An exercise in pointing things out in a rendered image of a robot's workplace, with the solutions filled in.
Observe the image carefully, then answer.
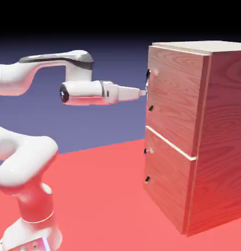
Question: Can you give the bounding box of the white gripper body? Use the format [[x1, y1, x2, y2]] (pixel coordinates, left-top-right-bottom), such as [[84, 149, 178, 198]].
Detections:
[[117, 84, 141, 102]]

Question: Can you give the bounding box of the long dark metal handle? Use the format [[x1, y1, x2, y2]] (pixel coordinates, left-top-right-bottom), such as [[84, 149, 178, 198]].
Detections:
[[144, 69, 155, 113]]

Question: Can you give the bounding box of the large wooden cabinet door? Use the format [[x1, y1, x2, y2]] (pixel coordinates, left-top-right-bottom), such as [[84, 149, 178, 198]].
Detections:
[[145, 45, 212, 158]]

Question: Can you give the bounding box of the light wood cabinet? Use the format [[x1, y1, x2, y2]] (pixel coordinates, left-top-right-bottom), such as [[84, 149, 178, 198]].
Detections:
[[142, 40, 241, 238]]

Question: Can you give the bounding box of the small wooden cabinet door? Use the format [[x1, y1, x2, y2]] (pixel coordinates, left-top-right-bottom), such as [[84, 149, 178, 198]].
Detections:
[[142, 125, 197, 235]]

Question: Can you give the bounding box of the short dark metal handle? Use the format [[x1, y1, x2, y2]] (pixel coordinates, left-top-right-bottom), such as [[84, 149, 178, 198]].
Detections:
[[143, 148, 152, 184]]

